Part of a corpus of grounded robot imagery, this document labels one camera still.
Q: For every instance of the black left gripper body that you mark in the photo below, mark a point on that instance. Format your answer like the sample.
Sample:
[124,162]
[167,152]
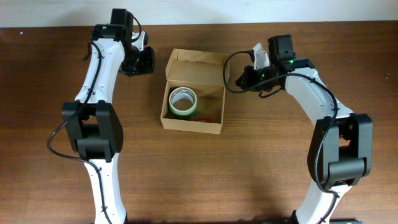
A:
[138,61]

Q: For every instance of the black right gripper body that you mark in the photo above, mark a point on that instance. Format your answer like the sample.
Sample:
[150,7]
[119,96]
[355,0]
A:
[257,78]

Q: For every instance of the white masking tape roll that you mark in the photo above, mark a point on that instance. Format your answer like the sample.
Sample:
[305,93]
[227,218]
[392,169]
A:
[183,98]

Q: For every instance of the brown cardboard box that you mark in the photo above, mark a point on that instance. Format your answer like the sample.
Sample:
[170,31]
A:
[203,72]

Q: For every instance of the orange utility knife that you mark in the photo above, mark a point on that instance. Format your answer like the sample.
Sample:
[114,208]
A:
[203,120]

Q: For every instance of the green tape roll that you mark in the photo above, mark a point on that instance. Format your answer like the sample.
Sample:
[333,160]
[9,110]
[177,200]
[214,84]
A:
[183,114]

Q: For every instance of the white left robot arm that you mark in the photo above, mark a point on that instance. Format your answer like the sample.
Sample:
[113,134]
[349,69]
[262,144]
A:
[93,127]

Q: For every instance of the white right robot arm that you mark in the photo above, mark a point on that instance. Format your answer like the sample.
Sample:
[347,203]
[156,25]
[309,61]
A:
[340,152]

